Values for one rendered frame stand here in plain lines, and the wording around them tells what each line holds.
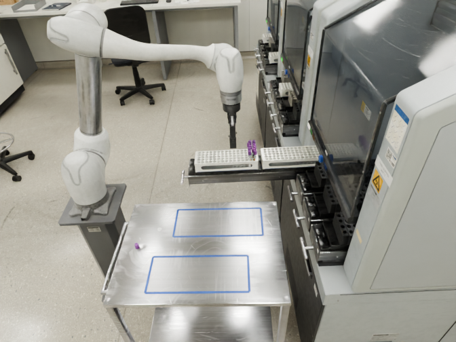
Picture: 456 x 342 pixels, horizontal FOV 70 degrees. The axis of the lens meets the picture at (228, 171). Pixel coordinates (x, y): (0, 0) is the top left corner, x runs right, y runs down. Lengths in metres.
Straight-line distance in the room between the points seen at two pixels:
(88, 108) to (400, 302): 1.46
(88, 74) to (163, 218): 0.66
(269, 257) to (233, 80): 0.67
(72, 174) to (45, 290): 1.06
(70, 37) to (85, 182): 0.60
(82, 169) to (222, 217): 0.63
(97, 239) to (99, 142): 0.48
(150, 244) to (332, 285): 0.67
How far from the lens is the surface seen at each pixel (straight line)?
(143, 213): 1.40
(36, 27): 5.51
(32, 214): 2.94
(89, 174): 1.53
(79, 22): 1.30
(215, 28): 4.93
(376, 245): 1.07
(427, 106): 0.81
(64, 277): 2.41
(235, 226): 1.29
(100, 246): 1.81
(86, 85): 1.53
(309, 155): 1.59
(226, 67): 1.28
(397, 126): 0.87
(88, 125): 1.62
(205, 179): 1.55
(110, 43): 1.27
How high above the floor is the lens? 1.80
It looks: 40 degrees down
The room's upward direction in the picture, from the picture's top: 3 degrees counter-clockwise
